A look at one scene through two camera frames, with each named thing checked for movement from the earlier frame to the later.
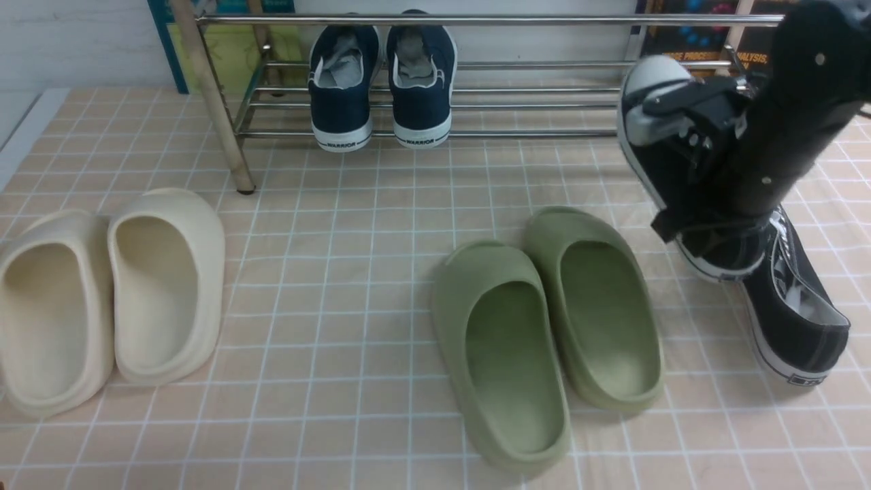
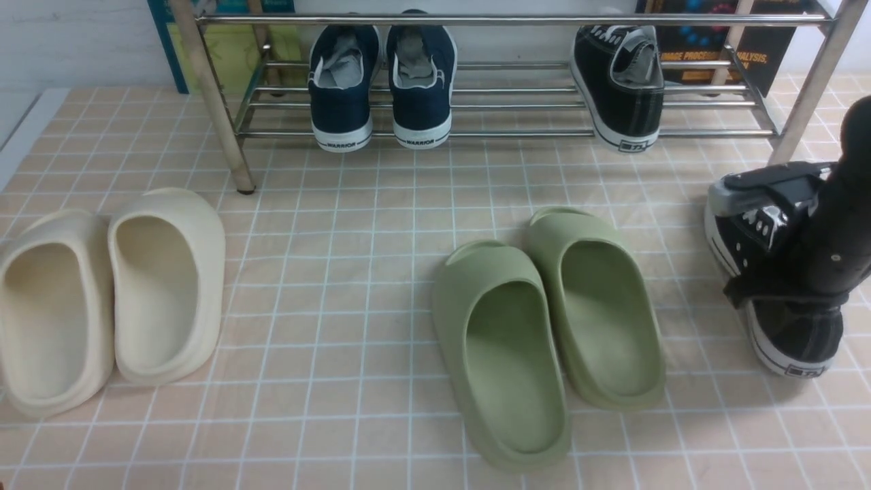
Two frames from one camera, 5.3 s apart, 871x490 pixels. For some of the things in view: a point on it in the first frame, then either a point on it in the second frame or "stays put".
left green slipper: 497,341 stays put
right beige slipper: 167,250 stays put
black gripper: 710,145 → 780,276
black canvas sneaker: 724,252 → 619,72
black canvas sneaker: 802,330 stays put
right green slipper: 606,327 stays put
